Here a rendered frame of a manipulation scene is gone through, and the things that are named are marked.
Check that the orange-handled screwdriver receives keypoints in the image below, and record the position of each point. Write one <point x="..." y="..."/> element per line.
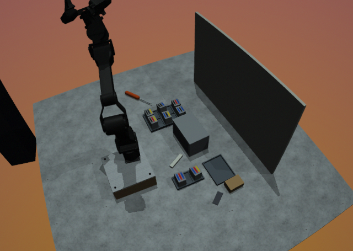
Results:
<point x="134" y="96"/>

